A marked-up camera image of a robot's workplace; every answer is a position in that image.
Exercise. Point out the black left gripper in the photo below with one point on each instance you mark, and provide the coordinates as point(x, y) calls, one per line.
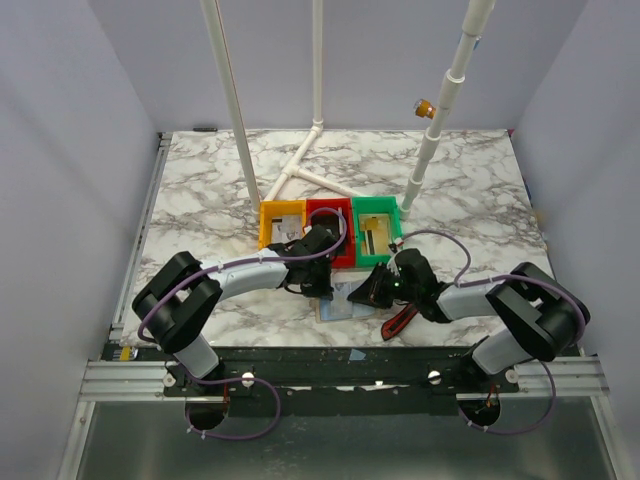
point(325, 289)

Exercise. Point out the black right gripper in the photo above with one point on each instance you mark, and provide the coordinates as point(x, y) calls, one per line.
point(382, 288)

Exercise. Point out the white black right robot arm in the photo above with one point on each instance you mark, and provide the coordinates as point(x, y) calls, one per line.
point(541, 318)

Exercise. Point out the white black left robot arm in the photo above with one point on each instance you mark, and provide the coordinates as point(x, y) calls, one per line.
point(178, 301)

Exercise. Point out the silver VIP card front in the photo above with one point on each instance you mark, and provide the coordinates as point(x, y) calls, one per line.
point(286, 228)

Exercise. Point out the black VIP card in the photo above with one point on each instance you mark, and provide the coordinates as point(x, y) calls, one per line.
point(328, 220)

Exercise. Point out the gold card in green bin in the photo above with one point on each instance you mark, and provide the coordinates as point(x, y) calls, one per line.
point(375, 232)

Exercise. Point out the red black utility knife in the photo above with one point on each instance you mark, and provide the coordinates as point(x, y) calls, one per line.
point(395, 325)

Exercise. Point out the red plastic bin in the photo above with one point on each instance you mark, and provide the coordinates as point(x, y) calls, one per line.
point(345, 254)

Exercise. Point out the yellow plastic bin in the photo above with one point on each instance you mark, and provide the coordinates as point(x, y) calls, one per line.
point(271, 209)

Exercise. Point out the orange knob on pipe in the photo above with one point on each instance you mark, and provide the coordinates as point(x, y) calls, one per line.
point(424, 109)

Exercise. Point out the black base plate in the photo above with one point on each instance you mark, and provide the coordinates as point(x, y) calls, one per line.
point(327, 381)

